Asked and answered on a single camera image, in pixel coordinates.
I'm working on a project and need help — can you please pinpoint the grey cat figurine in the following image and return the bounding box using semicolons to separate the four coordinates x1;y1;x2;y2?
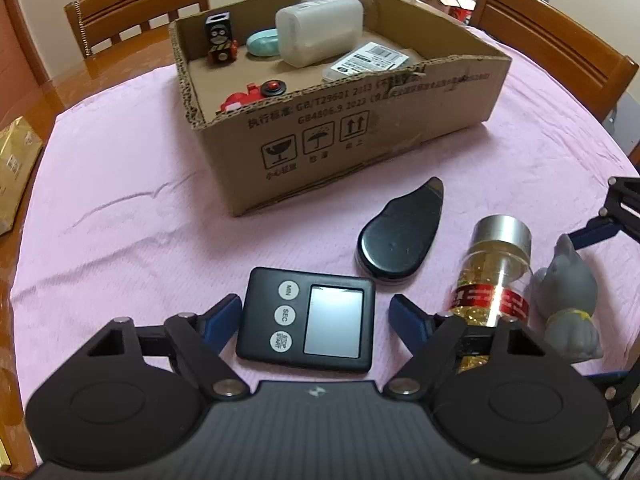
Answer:
530;234;603;364

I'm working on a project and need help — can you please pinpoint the black digital timer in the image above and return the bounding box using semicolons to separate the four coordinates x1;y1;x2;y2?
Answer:
235;266;375;373

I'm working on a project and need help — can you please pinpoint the red toy fire truck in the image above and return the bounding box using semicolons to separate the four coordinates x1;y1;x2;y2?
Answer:
220;79;288;113

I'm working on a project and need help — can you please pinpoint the black toy train block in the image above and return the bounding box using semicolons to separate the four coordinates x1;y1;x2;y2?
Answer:
205;11;238;65

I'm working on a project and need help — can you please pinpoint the teal oval case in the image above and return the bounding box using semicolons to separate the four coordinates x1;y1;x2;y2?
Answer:
246;28;280;58

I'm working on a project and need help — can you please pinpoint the white medical bottle green label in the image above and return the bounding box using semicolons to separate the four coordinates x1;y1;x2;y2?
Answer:
274;0;364;68

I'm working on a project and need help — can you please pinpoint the capsule bottle silver cap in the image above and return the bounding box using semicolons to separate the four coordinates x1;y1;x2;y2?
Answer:
449;214;534;375

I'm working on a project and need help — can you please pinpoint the black teardrop-shaped device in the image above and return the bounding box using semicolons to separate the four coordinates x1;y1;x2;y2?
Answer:
357;177;444;282

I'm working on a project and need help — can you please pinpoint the pink tablecloth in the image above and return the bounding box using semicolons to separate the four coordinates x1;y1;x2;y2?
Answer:
11;53;634;396

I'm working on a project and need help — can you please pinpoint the wooden chair right side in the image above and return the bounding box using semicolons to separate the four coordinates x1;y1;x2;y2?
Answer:
470;0;638;122

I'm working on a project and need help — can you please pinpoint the wooden chair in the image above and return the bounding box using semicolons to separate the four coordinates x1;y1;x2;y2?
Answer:
470;0;638;122
64;0;209;58

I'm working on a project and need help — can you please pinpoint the open cardboard box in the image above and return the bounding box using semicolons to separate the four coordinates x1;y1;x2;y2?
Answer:
169;0;511;216

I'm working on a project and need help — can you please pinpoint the gold foil tissue pack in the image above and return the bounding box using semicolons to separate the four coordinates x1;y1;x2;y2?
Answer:
0;117;43;235

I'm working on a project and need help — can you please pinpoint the wooden chair far side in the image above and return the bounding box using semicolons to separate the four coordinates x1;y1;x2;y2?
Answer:
64;0;209;58

